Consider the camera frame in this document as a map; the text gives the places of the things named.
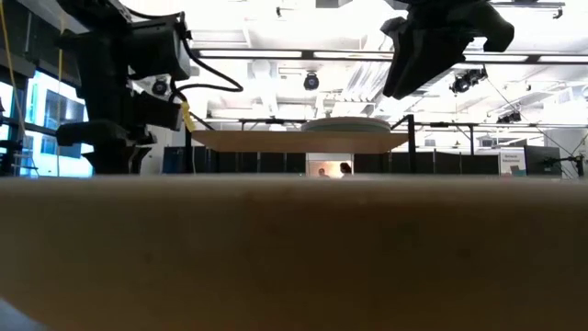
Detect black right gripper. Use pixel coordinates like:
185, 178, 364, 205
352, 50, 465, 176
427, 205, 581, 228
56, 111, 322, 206
380, 0, 515, 100

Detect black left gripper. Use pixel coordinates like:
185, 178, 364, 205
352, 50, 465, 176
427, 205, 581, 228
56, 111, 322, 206
55, 91, 155, 176

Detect pale teal plate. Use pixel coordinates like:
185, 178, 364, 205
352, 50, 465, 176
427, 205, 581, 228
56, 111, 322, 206
300, 116, 392, 134

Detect wooden shelf, black metal legs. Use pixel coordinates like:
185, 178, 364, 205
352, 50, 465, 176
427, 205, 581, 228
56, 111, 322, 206
183, 113, 417, 176

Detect large window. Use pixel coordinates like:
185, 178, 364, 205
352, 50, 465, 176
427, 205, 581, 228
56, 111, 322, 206
0, 68, 96, 178

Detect white sign poster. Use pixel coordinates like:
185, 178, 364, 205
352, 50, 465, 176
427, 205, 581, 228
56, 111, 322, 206
499, 149, 527, 177

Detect black background monitor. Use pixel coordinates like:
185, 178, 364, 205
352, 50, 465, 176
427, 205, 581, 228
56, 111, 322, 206
524, 145, 564, 178

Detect long ceiling light bar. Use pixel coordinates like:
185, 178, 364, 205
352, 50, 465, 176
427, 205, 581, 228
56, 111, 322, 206
190, 48, 588, 65

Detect yellow cable tag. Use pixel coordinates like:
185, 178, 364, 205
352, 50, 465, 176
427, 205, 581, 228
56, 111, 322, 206
180, 100, 198, 134

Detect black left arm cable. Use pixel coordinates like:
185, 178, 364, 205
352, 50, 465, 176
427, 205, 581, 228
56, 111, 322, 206
172, 11, 244, 105

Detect black partition wall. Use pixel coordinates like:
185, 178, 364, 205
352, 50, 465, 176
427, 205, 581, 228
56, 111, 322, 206
163, 145, 501, 176

